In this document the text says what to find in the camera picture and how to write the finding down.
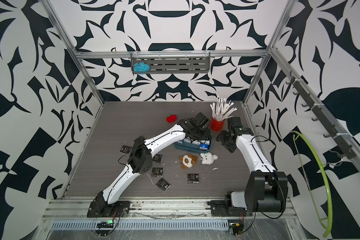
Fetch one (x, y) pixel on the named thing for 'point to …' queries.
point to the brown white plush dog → (188, 160)
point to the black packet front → (163, 185)
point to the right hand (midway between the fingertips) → (219, 139)
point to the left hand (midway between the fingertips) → (207, 133)
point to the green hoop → (327, 183)
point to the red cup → (216, 125)
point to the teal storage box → (187, 144)
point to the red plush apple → (171, 118)
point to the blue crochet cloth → (141, 68)
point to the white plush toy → (208, 158)
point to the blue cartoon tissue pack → (203, 146)
